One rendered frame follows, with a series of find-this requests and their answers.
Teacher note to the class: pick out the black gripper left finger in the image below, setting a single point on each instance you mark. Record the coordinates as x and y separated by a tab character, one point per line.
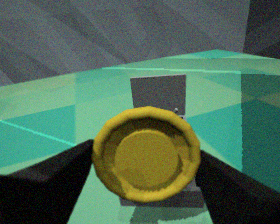
46	193

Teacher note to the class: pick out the yellow plate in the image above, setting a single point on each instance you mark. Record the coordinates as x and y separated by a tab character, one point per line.
146	154

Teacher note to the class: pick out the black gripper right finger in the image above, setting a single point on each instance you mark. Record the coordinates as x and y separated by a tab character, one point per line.
233	197

